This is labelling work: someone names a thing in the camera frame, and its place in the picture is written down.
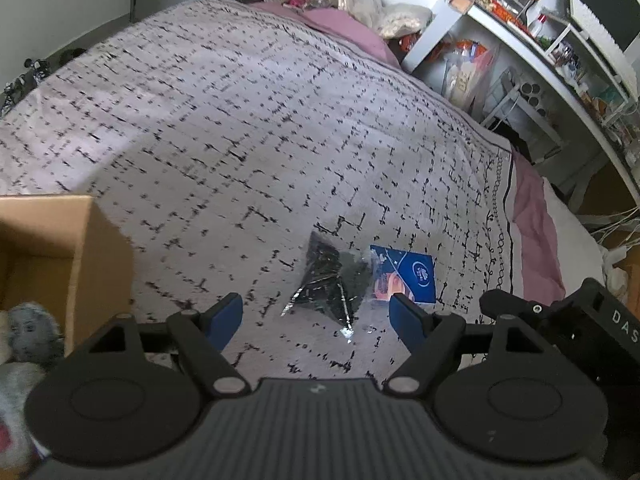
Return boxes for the black floor item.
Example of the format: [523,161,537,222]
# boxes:
[0,54,57,107]

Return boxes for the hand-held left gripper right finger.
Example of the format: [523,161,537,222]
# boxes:
[384,293,549,399]

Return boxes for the grey plush toy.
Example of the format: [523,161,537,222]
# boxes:
[0,360,57,468]

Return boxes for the small grey-blue plush toy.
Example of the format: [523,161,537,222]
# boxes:
[7,302,66,362]

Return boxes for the black-patterned white blanket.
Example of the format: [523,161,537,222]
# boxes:
[0,0,517,397]

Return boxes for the white desk shelf riser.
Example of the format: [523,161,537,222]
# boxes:
[537,5,632,117]

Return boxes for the white wire rack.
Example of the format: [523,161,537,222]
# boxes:
[482,67,567,162]

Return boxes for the blue tissue packet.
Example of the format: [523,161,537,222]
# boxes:
[369,244,438,306]

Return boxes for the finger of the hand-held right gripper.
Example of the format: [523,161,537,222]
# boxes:
[479,288,557,325]

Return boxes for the pink bed sheet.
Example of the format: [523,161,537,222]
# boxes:
[249,2,567,307]

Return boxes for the clear bag of snacks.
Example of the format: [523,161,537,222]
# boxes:
[442,37,494,112]

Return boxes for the brown cardboard box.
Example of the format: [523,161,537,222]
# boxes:
[0,194,136,362]

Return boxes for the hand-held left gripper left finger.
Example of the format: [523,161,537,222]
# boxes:
[74,293,252,401]

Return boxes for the white cables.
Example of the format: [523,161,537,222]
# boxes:
[589,209,640,263]

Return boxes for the white keyboard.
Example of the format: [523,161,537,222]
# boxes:
[566,0,629,62]

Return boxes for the white desk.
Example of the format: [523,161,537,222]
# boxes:
[400,0,640,213]

